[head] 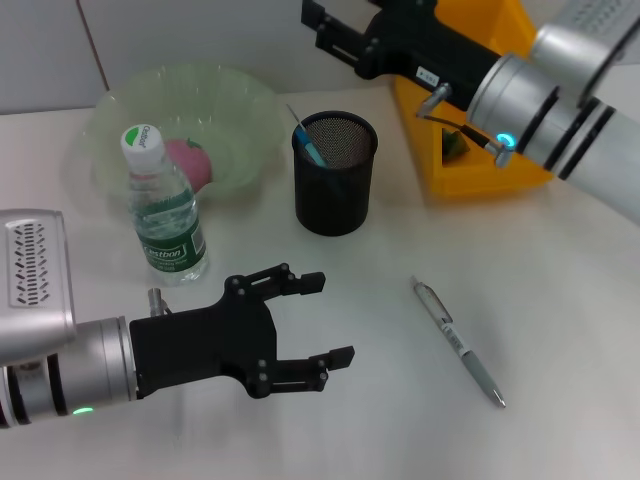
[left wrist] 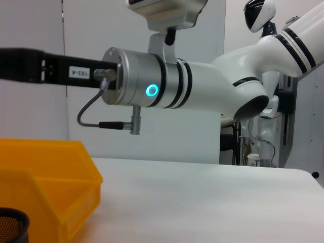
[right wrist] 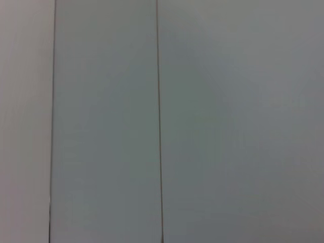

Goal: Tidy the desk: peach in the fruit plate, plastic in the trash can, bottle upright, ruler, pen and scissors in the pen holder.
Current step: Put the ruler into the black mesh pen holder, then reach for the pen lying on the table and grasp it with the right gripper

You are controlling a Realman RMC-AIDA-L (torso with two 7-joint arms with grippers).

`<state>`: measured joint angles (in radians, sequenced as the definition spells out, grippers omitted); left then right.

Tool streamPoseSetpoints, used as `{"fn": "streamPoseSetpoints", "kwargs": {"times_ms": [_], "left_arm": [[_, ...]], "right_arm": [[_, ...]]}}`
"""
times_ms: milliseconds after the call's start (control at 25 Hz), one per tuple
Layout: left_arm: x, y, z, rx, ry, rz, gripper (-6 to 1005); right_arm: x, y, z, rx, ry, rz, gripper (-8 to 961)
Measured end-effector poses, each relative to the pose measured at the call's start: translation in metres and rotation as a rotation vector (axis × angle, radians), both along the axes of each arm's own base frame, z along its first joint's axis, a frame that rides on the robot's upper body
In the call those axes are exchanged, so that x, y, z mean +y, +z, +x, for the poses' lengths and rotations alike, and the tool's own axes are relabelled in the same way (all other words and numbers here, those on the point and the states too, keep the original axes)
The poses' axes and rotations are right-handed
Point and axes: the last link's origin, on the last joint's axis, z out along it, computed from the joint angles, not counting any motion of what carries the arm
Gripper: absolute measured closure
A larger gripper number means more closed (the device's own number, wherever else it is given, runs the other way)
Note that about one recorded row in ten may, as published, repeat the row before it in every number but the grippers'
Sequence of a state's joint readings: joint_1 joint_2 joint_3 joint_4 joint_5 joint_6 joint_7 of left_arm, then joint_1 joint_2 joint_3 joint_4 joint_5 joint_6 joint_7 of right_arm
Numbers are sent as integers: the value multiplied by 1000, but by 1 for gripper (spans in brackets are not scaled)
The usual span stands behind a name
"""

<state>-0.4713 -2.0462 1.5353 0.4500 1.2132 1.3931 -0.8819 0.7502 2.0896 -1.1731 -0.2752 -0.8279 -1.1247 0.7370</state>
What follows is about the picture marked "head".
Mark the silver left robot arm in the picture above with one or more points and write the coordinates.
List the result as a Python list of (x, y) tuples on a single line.
[(75, 365)]

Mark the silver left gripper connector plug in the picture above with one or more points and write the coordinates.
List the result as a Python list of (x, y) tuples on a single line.
[(156, 300)]

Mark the black mesh pen holder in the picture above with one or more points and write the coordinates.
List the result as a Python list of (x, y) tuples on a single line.
[(332, 205)]

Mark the pink toy peach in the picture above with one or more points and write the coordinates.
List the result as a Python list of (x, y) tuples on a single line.
[(192, 165)]

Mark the blue scissors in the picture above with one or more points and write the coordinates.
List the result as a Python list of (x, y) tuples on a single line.
[(312, 147)]

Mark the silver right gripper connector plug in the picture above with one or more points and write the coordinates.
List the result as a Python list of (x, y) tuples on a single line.
[(437, 97)]

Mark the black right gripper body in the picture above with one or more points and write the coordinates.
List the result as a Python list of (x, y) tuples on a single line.
[(415, 45)]

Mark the yellow plastic bin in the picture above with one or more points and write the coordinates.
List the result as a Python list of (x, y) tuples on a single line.
[(450, 177)]

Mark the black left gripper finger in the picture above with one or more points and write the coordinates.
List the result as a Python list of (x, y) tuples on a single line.
[(310, 282), (340, 357)]

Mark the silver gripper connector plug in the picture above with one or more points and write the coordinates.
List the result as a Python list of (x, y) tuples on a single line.
[(156, 300), (437, 97)]

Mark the clear green-label water bottle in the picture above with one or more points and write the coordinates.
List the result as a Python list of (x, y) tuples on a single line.
[(167, 225)]

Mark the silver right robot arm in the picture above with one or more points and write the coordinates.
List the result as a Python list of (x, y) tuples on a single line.
[(550, 115)]

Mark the grey clear ballpoint pen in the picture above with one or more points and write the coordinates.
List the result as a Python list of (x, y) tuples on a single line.
[(450, 335)]

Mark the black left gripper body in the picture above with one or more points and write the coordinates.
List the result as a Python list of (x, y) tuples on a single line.
[(200, 350)]

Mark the translucent green fruit plate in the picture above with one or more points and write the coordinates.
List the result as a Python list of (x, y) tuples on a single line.
[(225, 110)]

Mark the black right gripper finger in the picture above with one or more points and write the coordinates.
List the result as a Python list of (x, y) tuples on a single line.
[(340, 37)]

